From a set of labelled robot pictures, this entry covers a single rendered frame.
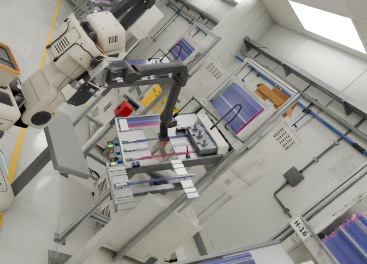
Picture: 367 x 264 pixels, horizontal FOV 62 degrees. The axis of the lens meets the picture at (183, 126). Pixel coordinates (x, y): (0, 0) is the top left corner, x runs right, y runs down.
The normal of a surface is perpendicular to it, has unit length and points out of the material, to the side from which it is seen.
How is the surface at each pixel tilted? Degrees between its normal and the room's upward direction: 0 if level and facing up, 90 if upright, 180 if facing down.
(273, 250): 44
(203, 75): 90
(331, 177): 90
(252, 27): 90
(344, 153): 90
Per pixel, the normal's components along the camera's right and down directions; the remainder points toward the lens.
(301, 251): -0.64, -0.54
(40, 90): -0.34, -0.35
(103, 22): 0.15, -0.65
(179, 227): 0.29, 0.51
